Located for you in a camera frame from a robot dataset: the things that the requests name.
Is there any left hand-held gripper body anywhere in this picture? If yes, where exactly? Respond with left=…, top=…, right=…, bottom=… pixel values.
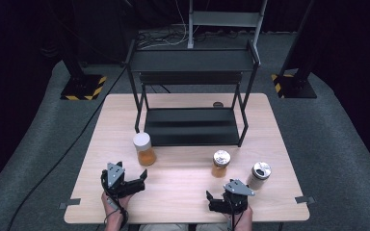
left=100, top=162, right=146, bottom=198

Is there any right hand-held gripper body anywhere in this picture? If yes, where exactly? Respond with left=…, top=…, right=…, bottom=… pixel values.
left=208, top=178, right=255, bottom=216

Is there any white-lid jar of orange spice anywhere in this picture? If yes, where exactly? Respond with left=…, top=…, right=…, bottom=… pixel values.
left=132, top=132, right=158, bottom=167

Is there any silver-lid jar of orange spice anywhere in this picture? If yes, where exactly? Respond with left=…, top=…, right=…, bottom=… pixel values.
left=211, top=149, right=231, bottom=178

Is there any black two-tier metal shelf rack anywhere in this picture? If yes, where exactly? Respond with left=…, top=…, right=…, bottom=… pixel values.
left=124, top=38, right=261, bottom=149

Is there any person's right hand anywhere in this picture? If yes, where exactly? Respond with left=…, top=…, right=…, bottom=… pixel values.
left=225, top=206, right=254, bottom=231

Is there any person's left hand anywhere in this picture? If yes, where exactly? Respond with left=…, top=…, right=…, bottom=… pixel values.
left=101, top=192, right=133, bottom=222

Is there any grey tape strip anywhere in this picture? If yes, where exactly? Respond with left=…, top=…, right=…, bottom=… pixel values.
left=58, top=197, right=82, bottom=210
left=294, top=195, right=316, bottom=205

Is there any black stand with striped base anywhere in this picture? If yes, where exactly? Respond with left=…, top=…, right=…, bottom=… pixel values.
left=46, top=0, right=108, bottom=101
left=271, top=0, right=318, bottom=99

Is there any grey metal stand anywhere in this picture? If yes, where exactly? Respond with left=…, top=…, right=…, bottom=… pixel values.
left=187, top=0, right=269, bottom=50

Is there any right hand-held gripper black cable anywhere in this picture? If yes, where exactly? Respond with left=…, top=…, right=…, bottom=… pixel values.
left=228, top=195, right=239, bottom=231

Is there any hand-held gripper black cable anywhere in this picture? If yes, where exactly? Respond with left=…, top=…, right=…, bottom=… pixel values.
left=228, top=195, right=239, bottom=231
left=101, top=174, right=130, bottom=229

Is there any left hand-held gripper black cable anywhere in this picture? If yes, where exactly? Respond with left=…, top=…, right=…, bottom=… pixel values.
left=101, top=174, right=130, bottom=229

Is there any long black floor cable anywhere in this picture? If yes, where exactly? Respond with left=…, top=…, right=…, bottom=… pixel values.
left=8, top=64, right=129, bottom=231

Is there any tangle of floor cables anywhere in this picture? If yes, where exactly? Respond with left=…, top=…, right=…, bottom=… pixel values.
left=136, top=0, right=191, bottom=51

